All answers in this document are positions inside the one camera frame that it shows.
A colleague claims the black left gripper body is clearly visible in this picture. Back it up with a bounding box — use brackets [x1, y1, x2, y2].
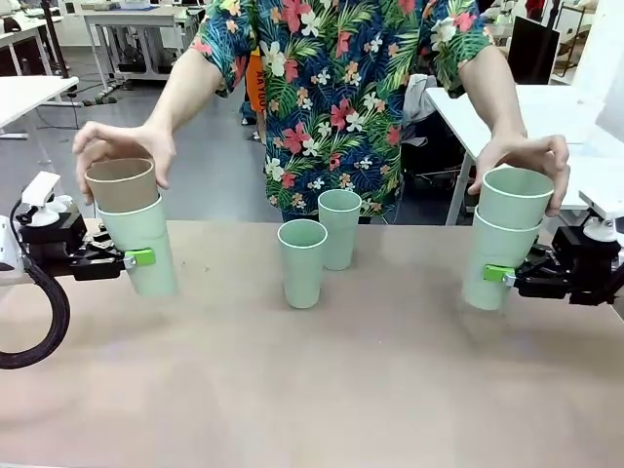
[19, 209, 89, 277]

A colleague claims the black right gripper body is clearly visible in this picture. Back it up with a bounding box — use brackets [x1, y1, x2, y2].
[550, 224, 623, 307]

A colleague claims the brown plastic cup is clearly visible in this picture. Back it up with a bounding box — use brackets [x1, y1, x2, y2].
[84, 157, 162, 215]

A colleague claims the person's right forearm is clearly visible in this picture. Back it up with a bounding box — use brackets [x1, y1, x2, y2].
[140, 46, 230, 147]

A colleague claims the person's left forearm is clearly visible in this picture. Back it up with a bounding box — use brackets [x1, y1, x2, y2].
[457, 43, 530, 147]

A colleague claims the person's right hand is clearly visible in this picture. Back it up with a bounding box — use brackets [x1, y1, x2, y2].
[72, 120, 177, 206]

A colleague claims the person's left hand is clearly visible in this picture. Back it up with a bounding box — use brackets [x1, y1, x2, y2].
[467, 134, 571, 218]

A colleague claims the black office chair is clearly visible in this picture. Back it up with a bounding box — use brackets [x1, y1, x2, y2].
[399, 121, 474, 225]

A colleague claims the white table with grey legs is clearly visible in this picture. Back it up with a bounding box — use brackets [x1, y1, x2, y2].
[0, 75, 80, 136]

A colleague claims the large white table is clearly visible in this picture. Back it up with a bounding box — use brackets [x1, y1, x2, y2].
[423, 85, 624, 226]

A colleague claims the grey garment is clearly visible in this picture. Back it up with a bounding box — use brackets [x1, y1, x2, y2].
[404, 72, 443, 147]

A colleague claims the black stand pole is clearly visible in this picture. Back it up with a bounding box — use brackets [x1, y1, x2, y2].
[41, 0, 69, 79]

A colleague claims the black monitor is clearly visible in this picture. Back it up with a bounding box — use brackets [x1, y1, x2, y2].
[504, 14, 562, 87]

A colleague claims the mannequin in yellow and orange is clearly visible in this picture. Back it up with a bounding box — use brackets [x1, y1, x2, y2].
[241, 51, 268, 145]

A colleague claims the grey workbench desk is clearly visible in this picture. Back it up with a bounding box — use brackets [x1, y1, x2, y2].
[80, 7, 206, 101]

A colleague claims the person in floral shirt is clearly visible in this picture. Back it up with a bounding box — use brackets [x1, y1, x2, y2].
[187, 0, 496, 225]

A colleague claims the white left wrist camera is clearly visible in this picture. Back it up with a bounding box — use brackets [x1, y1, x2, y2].
[19, 171, 74, 228]

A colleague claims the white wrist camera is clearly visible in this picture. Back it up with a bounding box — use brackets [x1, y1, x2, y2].
[19, 171, 74, 228]
[578, 189, 624, 245]

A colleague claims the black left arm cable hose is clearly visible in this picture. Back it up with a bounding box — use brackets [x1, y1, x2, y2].
[0, 204, 72, 371]

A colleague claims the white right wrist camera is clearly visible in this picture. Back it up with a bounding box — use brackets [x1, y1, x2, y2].
[578, 189, 624, 245]

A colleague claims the wooden frame chair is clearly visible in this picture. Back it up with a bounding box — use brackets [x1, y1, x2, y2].
[555, 0, 594, 77]

